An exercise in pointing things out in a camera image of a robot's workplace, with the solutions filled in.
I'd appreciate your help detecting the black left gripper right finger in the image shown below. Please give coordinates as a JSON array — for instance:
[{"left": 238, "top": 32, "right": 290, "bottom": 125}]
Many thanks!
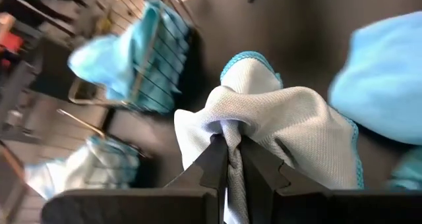
[{"left": 237, "top": 135, "right": 422, "bottom": 224}]

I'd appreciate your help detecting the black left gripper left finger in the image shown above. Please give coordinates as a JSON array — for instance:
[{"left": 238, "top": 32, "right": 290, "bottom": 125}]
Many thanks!
[{"left": 41, "top": 134, "right": 229, "bottom": 224}]

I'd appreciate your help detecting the white towel with blue trim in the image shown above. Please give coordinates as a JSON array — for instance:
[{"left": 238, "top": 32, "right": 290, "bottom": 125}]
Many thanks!
[
  {"left": 24, "top": 136, "right": 141, "bottom": 198},
  {"left": 173, "top": 51, "right": 365, "bottom": 224}
]

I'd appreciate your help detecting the blue microfiber towel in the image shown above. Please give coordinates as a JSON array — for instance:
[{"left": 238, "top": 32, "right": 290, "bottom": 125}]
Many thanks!
[
  {"left": 384, "top": 148, "right": 422, "bottom": 190},
  {"left": 131, "top": 6, "right": 192, "bottom": 115},
  {"left": 328, "top": 11, "right": 422, "bottom": 146},
  {"left": 67, "top": 0, "right": 162, "bottom": 101}
]

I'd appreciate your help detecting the gold wire basket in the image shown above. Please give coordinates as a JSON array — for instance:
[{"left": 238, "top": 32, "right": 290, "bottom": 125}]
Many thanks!
[
  {"left": 67, "top": 0, "right": 200, "bottom": 116},
  {"left": 55, "top": 108, "right": 154, "bottom": 192}
]

